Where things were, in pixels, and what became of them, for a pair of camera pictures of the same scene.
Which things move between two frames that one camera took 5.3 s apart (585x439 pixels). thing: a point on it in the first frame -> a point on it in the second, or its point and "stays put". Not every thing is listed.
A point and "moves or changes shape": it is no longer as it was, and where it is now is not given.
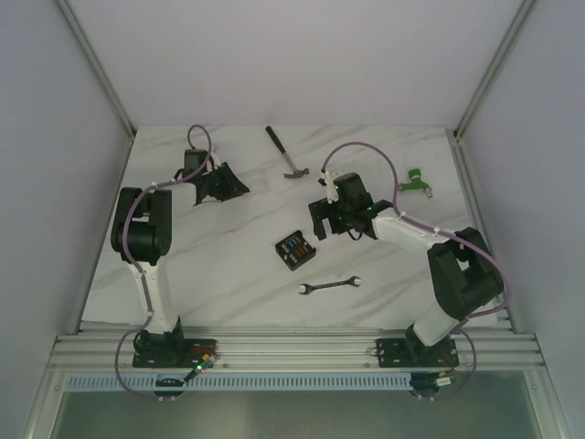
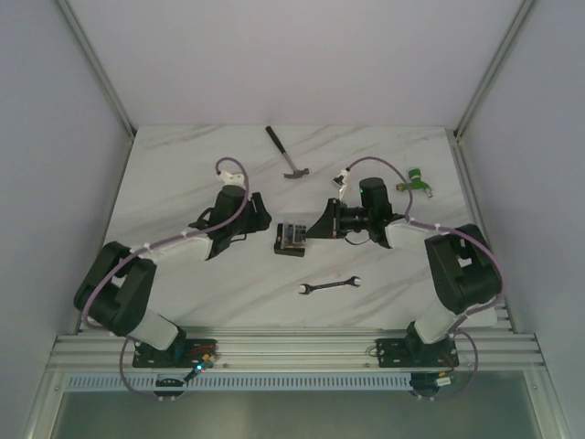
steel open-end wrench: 309,288 stays put
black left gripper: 215,184 -> 255,212
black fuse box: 295,251 moves or changes shape
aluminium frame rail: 95,65 stays put
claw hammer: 297,173 stays put
